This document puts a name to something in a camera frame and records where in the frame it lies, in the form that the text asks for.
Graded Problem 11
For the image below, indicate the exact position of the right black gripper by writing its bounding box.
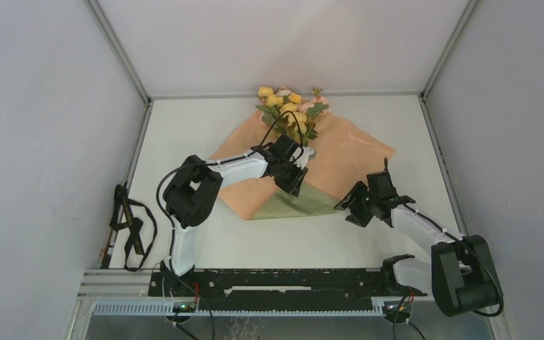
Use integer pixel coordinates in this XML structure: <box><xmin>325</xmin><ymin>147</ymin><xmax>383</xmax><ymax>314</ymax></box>
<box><xmin>334</xmin><ymin>180</ymin><xmax>378</xmax><ymax>227</ymax></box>

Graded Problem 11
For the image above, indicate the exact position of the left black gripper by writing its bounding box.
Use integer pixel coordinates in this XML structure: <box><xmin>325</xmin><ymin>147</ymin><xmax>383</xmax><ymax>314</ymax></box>
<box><xmin>274</xmin><ymin>159</ymin><xmax>308</xmax><ymax>198</ymax></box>

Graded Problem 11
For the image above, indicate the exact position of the yellow flower stem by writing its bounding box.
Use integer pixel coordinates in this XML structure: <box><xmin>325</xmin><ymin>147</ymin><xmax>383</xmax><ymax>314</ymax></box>
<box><xmin>256</xmin><ymin>86</ymin><xmax>307</xmax><ymax>145</ymax></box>

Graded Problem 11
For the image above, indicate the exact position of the white pink flower stem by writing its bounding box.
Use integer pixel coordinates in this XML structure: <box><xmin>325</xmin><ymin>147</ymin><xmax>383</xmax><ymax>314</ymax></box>
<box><xmin>256</xmin><ymin>86</ymin><xmax>298</xmax><ymax>137</ymax></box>

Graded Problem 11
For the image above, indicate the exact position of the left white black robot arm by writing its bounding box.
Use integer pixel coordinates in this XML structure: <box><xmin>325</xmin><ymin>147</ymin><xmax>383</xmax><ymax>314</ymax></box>
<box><xmin>156</xmin><ymin>135</ymin><xmax>316</xmax><ymax>295</ymax></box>

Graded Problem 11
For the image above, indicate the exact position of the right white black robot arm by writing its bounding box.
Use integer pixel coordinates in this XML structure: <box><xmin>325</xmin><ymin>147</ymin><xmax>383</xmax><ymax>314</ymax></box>
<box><xmin>334</xmin><ymin>169</ymin><xmax>505</xmax><ymax>317</ymax></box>

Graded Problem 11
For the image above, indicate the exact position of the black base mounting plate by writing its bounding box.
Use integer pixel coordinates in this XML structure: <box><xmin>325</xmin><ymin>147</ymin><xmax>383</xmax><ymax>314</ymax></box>
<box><xmin>147</xmin><ymin>268</ymin><xmax>422</xmax><ymax>313</ymax></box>

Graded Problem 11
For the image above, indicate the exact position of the black ribbon strap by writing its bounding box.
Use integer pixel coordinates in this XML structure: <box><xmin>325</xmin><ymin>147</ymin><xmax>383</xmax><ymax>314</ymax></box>
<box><xmin>108</xmin><ymin>183</ymin><xmax>159</xmax><ymax>272</ymax></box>

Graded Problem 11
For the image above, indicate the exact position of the white slotted cable duct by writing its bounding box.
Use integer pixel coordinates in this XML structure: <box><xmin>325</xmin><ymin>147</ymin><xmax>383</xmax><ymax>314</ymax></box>
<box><xmin>93</xmin><ymin>300</ymin><xmax>397</xmax><ymax>317</ymax></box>

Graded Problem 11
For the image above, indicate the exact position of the aluminium frame rail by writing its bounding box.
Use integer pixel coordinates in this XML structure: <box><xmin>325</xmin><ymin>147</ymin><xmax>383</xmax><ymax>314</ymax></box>
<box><xmin>78</xmin><ymin>268</ymin><xmax>408</xmax><ymax>298</ymax></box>

